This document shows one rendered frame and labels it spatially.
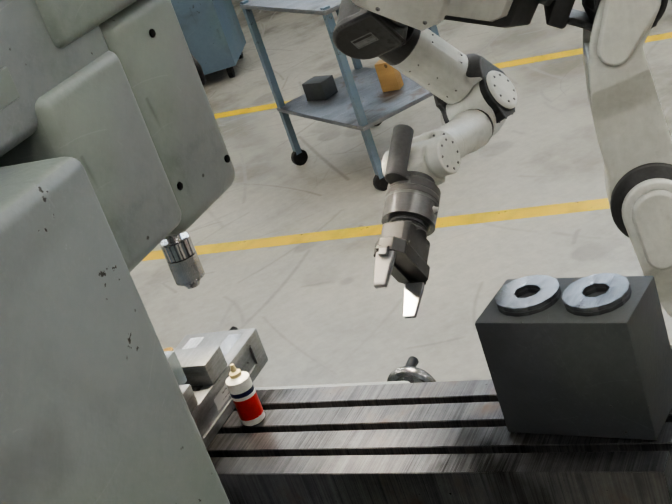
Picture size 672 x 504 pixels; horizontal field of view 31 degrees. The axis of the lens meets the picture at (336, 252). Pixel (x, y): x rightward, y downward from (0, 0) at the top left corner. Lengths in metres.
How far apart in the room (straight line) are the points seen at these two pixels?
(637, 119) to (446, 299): 2.25
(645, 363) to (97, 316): 0.72
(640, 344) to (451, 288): 2.66
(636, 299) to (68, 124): 0.75
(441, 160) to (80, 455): 0.89
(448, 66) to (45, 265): 1.07
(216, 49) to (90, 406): 6.63
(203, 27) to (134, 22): 6.18
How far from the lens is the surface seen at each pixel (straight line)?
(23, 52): 1.48
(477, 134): 2.13
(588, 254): 4.22
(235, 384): 1.96
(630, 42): 1.93
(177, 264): 1.83
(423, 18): 1.94
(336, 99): 5.63
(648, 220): 2.03
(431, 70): 2.15
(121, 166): 1.57
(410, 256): 1.89
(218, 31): 7.84
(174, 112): 1.71
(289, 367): 4.11
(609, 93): 1.97
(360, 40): 2.08
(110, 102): 1.57
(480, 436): 1.77
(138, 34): 1.67
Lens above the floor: 1.89
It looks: 23 degrees down
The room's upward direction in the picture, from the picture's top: 20 degrees counter-clockwise
